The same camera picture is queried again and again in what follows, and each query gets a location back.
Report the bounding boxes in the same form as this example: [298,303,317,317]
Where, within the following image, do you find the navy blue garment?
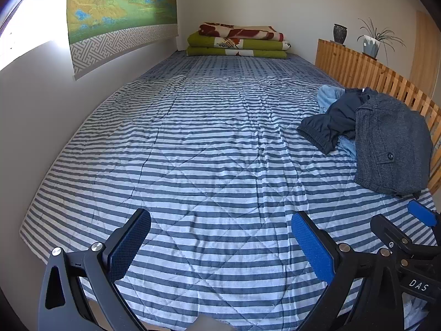
[297,87,380,154]

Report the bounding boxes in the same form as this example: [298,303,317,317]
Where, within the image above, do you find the potted grass plant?
[356,17,406,70]

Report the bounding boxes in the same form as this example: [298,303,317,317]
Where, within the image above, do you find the blue white striped bedspread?
[19,50,438,331]

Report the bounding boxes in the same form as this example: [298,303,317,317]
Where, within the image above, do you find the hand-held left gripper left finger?
[38,208,152,331]

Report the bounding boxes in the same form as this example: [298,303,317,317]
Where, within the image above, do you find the landscape wall scroll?
[66,0,180,81]

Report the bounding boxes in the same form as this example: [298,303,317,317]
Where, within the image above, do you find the wooden slatted bed rail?
[315,39,441,194]

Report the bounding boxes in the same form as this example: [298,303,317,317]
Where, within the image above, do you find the dark ceramic vase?
[333,23,347,45]

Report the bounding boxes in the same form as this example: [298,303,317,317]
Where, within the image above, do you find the wooden door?
[409,10,441,88]

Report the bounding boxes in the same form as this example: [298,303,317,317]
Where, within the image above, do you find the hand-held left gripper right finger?
[291,211,406,331]

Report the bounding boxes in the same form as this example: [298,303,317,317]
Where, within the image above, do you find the grey houndstooth shorts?
[354,91,434,197]

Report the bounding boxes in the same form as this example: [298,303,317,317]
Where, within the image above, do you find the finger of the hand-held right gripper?
[407,199,438,228]
[370,213,413,249]

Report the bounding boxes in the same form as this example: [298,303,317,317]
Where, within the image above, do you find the light blue garment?
[316,84,359,161]

